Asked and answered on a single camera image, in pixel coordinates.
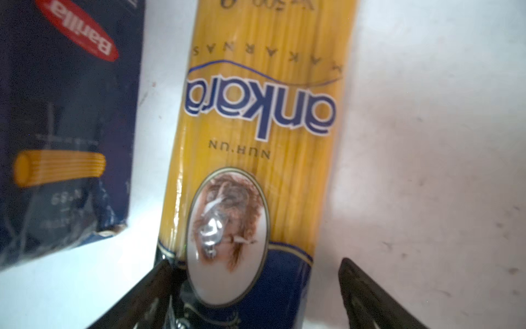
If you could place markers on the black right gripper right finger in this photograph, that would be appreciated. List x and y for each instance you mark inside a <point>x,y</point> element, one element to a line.
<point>367,304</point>

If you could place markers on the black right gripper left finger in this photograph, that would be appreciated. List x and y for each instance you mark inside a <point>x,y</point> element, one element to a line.
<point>145,305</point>

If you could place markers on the blue yellow Ankara spaghetti pack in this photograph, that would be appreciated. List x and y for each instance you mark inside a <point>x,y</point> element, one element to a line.
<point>261,108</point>

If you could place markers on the dark blue pasta box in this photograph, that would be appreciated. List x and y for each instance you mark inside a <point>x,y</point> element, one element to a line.
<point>70,73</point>

